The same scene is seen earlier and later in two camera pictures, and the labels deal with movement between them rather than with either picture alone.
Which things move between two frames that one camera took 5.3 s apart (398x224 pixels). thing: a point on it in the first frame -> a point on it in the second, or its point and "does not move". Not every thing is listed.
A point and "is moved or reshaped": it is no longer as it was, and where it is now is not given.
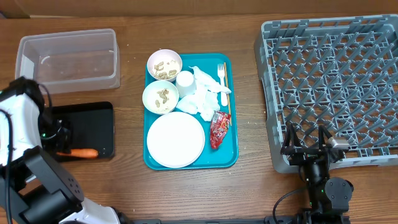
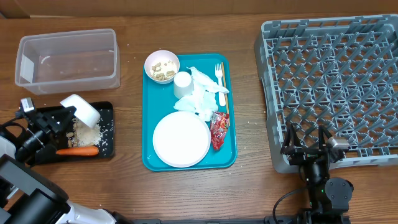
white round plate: x=175 y=139 is moved or reshaped
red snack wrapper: x=219 y=126 does not move
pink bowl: x=164 y=65 does not move
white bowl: x=160 y=97 -> x=85 y=112
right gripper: x=302 y=154 does not move
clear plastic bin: x=71 y=61 does not move
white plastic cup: x=185 y=84 does not move
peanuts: x=162 y=94 -> x=71 y=136
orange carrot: x=84 y=153 does not move
